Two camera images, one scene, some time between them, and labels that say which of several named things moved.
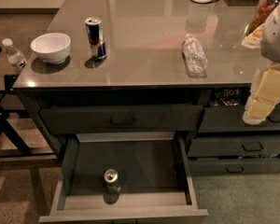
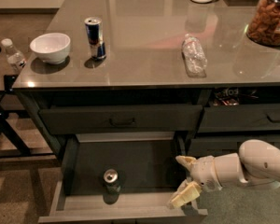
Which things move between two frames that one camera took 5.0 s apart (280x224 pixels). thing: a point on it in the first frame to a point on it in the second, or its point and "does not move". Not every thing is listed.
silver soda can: x=111 y=184 does not move
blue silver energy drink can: x=94 y=33 does not move
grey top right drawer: x=229 y=119 does not move
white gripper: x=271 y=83 to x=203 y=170
